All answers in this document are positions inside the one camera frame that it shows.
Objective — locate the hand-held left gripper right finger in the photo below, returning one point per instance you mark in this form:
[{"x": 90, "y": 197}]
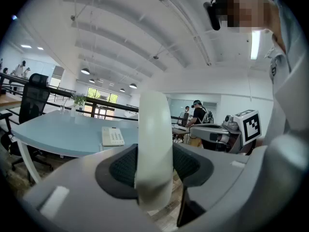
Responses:
[{"x": 224, "y": 168}]

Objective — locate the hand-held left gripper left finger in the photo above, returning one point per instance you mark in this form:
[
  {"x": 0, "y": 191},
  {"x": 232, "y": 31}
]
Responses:
[{"x": 79, "y": 192}]

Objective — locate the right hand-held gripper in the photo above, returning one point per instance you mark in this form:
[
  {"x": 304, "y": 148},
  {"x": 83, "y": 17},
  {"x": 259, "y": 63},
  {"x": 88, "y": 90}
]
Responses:
[{"x": 251, "y": 127}]

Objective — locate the white telephone handset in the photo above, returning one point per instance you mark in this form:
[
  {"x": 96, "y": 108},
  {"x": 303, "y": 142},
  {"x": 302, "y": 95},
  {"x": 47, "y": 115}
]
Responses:
[{"x": 154, "y": 129}]

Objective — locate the person's right forearm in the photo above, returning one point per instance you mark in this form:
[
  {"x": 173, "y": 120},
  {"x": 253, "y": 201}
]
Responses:
[{"x": 256, "y": 145}]

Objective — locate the white table leg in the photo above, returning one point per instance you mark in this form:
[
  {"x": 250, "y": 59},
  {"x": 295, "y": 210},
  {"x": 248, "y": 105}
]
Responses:
[{"x": 27, "y": 161}]

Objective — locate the white telephone base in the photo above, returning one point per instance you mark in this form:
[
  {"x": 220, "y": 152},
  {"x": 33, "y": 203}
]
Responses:
[{"x": 113, "y": 136}]

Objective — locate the clear glass vase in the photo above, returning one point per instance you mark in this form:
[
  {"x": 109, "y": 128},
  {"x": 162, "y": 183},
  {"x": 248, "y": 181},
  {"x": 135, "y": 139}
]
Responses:
[{"x": 62, "y": 109}]

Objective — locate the person's light grey shirt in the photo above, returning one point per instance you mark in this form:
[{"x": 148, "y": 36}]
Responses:
[{"x": 289, "y": 105}]

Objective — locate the white vase with green plant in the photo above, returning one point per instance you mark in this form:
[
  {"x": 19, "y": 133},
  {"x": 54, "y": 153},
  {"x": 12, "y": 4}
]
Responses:
[{"x": 77, "y": 103}]

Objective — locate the large window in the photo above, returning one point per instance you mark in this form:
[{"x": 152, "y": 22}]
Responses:
[{"x": 101, "y": 103}]

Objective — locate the black metal railing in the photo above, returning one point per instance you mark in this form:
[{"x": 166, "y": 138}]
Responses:
[{"x": 96, "y": 101}]

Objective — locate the fluorescent ceiling light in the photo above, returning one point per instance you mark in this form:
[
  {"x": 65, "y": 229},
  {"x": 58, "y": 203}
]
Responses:
[{"x": 255, "y": 45}]

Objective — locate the black office chair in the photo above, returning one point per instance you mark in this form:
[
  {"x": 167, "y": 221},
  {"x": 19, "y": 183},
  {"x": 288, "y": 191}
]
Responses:
[{"x": 33, "y": 100}]

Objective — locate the light wooden desk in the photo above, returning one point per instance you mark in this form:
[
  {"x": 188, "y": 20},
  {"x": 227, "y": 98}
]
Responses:
[{"x": 8, "y": 101}]

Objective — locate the person's head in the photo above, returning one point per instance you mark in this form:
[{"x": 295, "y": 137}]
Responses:
[{"x": 243, "y": 8}]

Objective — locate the black head-mounted camera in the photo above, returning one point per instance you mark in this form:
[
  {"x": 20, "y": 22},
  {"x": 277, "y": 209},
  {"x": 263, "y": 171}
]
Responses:
[{"x": 213, "y": 13}]

